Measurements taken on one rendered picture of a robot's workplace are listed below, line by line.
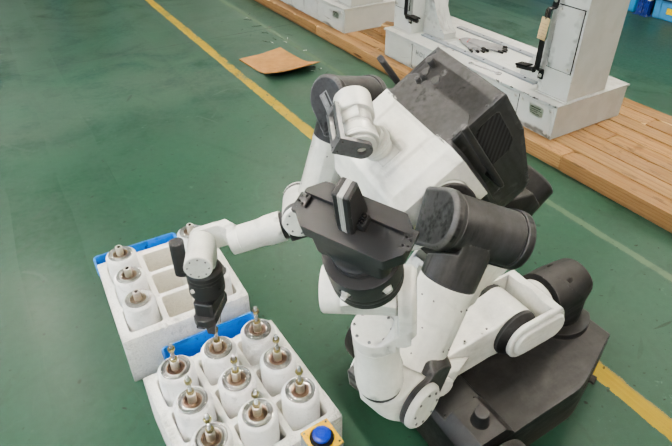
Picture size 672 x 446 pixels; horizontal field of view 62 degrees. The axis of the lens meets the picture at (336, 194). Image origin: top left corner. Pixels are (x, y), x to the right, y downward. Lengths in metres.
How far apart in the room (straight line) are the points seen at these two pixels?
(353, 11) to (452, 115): 3.45
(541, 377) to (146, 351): 1.14
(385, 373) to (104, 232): 1.86
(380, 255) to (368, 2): 3.97
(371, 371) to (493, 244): 0.25
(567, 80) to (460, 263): 2.20
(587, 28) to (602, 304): 1.30
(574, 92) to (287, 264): 1.67
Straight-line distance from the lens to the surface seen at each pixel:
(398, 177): 0.93
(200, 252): 1.30
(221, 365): 1.56
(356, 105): 0.92
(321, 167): 1.18
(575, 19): 2.89
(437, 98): 0.99
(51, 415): 1.92
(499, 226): 0.85
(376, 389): 0.84
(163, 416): 1.57
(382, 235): 0.53
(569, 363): 1.75
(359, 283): 0.59
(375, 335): 0.77
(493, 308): 1.58
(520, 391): 1.64
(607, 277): 2.35
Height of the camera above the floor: 1.43
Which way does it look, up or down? 34 degrees down
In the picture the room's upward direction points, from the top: straight up
